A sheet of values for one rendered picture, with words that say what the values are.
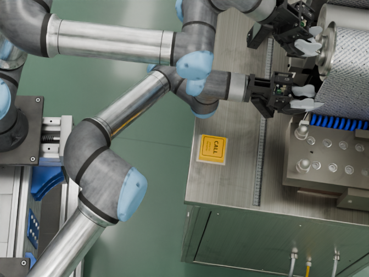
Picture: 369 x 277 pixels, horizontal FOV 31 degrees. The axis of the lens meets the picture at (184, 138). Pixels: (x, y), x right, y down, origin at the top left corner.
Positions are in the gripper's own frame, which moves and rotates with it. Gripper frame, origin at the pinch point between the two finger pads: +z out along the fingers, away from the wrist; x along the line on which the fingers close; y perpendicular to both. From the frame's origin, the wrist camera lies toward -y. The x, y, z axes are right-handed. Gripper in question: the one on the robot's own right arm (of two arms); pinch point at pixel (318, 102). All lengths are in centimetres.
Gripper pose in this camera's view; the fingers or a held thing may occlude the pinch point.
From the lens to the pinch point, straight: 177.5
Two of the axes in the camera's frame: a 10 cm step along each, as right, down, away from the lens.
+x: 1.3, -9.1, 3.8
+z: 9.9, 1.4, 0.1
